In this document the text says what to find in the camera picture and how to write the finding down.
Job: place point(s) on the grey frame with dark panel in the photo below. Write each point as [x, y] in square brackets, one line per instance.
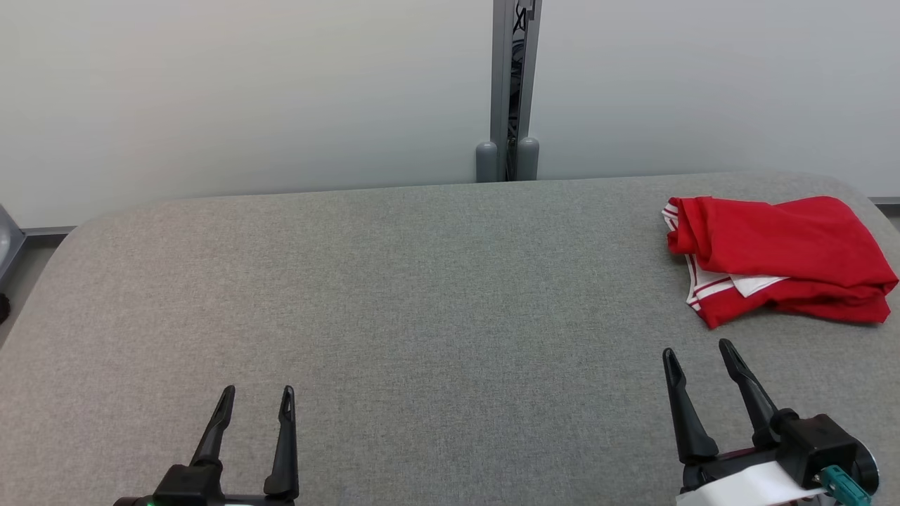
[8, 242]

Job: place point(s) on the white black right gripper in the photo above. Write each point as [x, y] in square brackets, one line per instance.
[745, 485]

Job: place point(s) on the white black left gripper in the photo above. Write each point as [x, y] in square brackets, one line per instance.
[190, 488]

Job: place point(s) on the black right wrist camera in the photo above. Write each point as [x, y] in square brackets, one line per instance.
[819, 439]

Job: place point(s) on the grey cylinder post foot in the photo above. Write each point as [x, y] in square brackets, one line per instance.
[528, 160]
[486, 163]

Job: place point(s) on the grey metal wall post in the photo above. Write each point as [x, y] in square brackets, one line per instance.
[517, 70]

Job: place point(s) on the red white shorts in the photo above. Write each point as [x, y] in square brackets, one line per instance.
[773, 232]

